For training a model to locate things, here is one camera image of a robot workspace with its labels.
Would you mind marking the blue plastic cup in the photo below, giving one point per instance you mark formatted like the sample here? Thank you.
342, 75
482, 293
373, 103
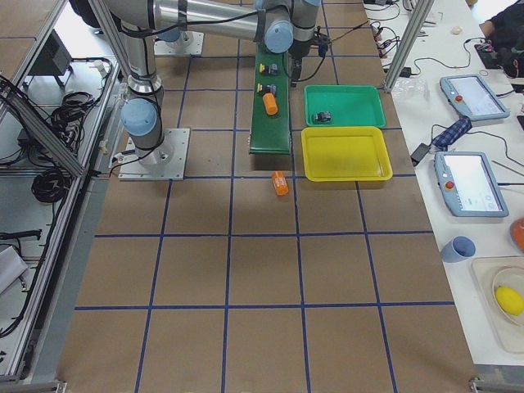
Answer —
458, 249

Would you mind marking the plain orange cylinder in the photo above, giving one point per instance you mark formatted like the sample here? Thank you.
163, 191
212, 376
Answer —
270, 104

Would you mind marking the yellow plastic tray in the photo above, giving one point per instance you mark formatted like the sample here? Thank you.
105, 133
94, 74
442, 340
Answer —
349, 153

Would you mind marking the yellow lemon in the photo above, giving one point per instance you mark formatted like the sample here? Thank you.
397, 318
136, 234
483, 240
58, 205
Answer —
509, 300

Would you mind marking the blue checkered cloth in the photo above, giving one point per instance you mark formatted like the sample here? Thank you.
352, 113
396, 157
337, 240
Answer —
450, 135

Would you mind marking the lower teach pendant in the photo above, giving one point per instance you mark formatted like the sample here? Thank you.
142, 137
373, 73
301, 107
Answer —
468, 185

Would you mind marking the green plastic tray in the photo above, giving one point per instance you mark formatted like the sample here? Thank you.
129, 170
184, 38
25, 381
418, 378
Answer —
350, 105

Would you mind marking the aluminium frame post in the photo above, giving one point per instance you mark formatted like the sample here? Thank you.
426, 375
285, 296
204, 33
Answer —
407, 41

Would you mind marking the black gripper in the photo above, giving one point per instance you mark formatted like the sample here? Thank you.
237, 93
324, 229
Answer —
297, 50

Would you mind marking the orange bowl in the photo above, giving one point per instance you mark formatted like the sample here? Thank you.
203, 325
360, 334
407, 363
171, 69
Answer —
516, 231

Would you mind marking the orange cylinder labeled 4680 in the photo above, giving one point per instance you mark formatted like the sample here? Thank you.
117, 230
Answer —
280, 183

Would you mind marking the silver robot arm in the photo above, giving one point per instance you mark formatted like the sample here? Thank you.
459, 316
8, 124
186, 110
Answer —
281, 26
132, 27

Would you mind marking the yellow push button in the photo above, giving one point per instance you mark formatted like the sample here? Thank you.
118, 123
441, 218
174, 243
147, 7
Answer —
262, 89
268, 69

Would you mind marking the green push button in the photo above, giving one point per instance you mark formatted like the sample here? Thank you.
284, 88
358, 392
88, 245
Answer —
322, 117

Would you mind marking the teach pendant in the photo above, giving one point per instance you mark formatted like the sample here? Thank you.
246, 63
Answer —
471, 97
468, 185

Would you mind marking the green conveyor belt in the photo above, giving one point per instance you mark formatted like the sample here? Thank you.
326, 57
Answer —
270, 127

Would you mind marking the black power adapter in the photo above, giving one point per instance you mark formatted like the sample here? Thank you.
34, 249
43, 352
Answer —
419, 154

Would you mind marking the upper teach pendant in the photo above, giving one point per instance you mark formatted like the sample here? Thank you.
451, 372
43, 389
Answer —
471, 97

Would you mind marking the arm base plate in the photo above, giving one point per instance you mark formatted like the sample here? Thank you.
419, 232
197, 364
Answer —
166, 162
188, 44

